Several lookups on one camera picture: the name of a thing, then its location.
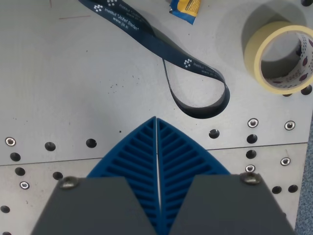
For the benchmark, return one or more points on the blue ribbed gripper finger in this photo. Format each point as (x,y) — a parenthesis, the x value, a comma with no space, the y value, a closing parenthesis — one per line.
(181,156)
(132,156)

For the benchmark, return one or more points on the silver socket head screw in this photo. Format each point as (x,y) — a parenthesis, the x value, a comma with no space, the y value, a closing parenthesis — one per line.
(24,185)
(10,141)
(289,125)
(250,168)
(285,161)
(252,123)

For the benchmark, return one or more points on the beige masking tape roll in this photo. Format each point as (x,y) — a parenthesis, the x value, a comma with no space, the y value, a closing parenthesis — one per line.
(254,44)

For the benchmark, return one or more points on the blue yellow snack wrapper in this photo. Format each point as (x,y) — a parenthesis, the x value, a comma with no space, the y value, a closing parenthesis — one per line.
(185,7)

